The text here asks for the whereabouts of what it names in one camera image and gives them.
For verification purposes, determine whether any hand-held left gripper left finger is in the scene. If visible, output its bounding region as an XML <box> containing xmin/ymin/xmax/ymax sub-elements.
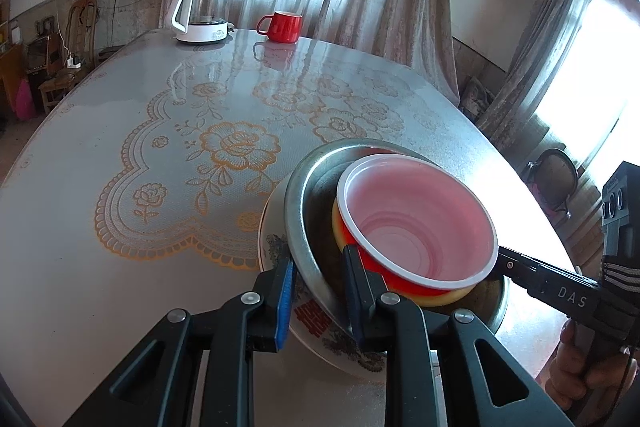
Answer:
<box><xmin>67</xmin><ymin>256</ymin><xmax>297</xmax><ymax>427</ymax></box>

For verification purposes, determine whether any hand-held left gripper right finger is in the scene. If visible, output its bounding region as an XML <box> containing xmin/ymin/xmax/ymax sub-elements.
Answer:
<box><xmin>341</xmin><ymin>244</ymin><xmax>576</xmax><ymax>427</ymax></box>

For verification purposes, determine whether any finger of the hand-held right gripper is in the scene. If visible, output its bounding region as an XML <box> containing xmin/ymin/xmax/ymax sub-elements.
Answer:
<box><xmin>497</xmin><ymin>246</ymin><xmax>601</xmax><ymax>333</ymax></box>

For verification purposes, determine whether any white plate with red characters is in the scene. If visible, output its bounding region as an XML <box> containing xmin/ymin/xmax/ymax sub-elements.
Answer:
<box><xmin>257</xmin><ymin>184</ymin><xmax>501</xmax><ymax>375</ymax></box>

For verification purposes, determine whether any yellow plastic bowl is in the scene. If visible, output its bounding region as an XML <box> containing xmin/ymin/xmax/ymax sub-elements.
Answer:
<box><xmin>331</xmin><ymin>202</ymin><xmax>476</xmax><ymax>308</ymax></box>

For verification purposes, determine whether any stainless steel bowl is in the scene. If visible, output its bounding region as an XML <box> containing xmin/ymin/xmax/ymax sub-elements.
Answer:
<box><xmin>284</xmin><ymin>138</ymin><xmax>508</xmax><ymax>335</ymax></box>

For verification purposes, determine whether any red plastic bowl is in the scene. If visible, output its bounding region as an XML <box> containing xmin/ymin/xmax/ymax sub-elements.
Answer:
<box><xmin>336</xmin><ymin>153</ymin><xmax>500</xmax><ymax>298</ymax></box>

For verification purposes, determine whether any person's right hand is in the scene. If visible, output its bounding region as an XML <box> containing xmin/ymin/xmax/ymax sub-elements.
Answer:
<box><xmin>547</xmin><ymin>317</ymin><xmax>640</xmax><ymax>413</ymax></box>

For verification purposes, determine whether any dark round-back chair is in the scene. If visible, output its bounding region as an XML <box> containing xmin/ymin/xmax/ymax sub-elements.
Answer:
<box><xmin>527</xmin><ymin>148</ymin><xmax>581</xmax><ymax>220</ymax></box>

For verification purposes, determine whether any grey patterned side curtain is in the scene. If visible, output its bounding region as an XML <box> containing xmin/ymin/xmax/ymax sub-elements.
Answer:
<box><xmin>475</xmin><ymin>0</ymin><xmax>626</xmax><ymax>158</ymax></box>

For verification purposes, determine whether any patterned cushioned chair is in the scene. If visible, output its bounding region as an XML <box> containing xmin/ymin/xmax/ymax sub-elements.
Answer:
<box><xmin>459</xmin><ymin>76</ymin><xmax>497</xmax><ymax>120</ymax></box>

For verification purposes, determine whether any red mug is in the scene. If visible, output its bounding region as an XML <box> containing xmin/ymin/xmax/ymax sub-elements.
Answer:
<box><xmin>256</xmin><ymin>11</ymin><xmax>304</xmax><ymax>43</ymax></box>

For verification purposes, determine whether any white electric glass kettle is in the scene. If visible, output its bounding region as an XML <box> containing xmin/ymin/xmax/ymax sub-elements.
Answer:
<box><xmin>171</xmin><ymin>0</ymin><xmax>236</xmax><ymax>45</ymax></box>

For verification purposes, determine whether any brown wooden chair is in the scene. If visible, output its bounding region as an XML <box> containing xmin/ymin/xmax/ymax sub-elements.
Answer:
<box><xmin>39</xmin><ymin>0</ymin><xmax>99</xmax><ymax>112</ymax></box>

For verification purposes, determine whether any pink bag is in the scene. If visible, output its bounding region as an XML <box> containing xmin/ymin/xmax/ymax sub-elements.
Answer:
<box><xmin>15</xmin><ymin>78</ymin><xmax>36</xmax><ymax>118</ymax></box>

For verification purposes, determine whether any dark speaker box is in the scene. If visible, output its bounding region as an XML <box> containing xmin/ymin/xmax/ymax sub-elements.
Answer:
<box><xmin>25</xmin><ymin>34</ymin><xmax>53</xmax><ymax>72</ymax></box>

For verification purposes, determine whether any orange wooden desk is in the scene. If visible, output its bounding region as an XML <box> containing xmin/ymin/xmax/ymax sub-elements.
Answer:
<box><xmin>0</xmin><ymin>42</ymin><xmax>26</xmax><ymax>108</ymax></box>

